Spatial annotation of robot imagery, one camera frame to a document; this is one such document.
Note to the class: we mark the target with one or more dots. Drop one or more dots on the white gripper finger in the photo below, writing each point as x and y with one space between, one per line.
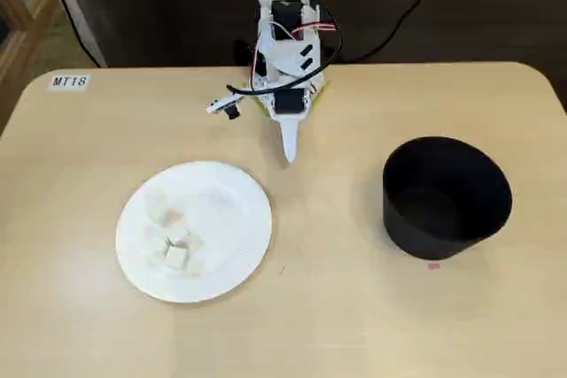
290 141

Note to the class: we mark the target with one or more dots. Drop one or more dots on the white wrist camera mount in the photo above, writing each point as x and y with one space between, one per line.
219 105

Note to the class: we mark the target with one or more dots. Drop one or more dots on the yellow-green base plate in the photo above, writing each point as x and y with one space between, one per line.
261 108

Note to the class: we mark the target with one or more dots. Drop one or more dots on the white block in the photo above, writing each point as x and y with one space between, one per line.
175 236
160 212
176 258

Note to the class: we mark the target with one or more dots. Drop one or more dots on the gray metal post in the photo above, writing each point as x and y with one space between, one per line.
86 33

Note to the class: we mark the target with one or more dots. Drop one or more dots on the white MT18 label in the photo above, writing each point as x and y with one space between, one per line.
68 82

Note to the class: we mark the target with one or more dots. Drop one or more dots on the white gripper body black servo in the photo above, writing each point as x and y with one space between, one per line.
289 104

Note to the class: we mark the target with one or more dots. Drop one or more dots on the white paper plate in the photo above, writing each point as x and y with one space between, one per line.
230 241

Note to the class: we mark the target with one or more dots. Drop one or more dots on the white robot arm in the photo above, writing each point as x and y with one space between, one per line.
288 57

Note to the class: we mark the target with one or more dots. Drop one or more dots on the wooden furniture frame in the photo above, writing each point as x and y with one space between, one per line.
20 41

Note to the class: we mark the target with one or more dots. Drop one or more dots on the small pink sticker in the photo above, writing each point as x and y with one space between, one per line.
433 266

